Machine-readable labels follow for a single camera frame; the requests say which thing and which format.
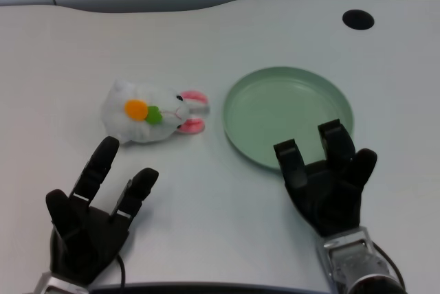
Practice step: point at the green round plate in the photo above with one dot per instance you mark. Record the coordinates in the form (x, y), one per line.
(287, 115)

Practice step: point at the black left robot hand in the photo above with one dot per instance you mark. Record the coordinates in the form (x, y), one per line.
(86, 228)

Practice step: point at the white rabbit plush doll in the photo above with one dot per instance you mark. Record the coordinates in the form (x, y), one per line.
(151, 113)

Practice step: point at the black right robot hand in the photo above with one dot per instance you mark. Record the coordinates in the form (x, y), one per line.
(326, 198)

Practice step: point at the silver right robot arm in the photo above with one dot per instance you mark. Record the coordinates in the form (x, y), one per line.
(357, 263)

